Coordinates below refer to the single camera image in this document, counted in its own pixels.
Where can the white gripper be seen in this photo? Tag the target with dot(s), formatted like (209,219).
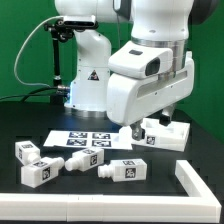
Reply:
(130,100)

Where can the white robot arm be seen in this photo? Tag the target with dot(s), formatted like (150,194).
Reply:
(132,56)

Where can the paper sheet with tags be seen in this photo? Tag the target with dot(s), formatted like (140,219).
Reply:
(82,139)

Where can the white L-shaped obstacle fence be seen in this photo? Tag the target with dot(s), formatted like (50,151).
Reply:
(198,206)

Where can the black camera stand pole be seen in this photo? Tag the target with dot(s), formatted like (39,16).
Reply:
(58,99)

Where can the black camera on stand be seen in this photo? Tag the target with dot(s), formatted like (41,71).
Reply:
(64,27)

